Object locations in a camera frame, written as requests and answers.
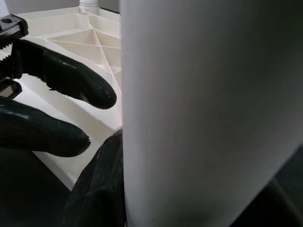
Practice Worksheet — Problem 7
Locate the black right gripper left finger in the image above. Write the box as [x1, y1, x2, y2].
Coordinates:
[62, 129, 126, 227]

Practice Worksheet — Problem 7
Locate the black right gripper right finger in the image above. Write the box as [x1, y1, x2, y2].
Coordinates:
[238, 178, 303, 227]

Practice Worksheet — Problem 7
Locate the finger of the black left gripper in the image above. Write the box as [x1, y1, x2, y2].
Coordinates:
[0, 96, 92, 158]
[14, 39, 117, 110]

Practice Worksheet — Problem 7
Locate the white plastic children table top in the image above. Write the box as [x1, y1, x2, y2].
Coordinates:
[13, 5, 124, 192]

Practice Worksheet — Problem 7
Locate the white plastic table leg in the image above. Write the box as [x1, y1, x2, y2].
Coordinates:
[79, 0, 100, 12]
[120, 0, 303, 227]

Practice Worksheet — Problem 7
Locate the black cloth table cover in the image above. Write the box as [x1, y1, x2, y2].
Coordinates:
[0, 6, 303, 227]

